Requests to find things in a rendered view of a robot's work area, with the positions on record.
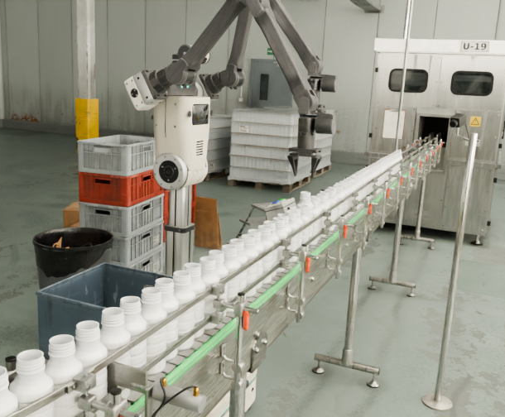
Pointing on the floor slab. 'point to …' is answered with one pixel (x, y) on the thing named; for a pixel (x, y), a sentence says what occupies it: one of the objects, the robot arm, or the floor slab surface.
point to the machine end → (426, 53)
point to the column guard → (86, 119)
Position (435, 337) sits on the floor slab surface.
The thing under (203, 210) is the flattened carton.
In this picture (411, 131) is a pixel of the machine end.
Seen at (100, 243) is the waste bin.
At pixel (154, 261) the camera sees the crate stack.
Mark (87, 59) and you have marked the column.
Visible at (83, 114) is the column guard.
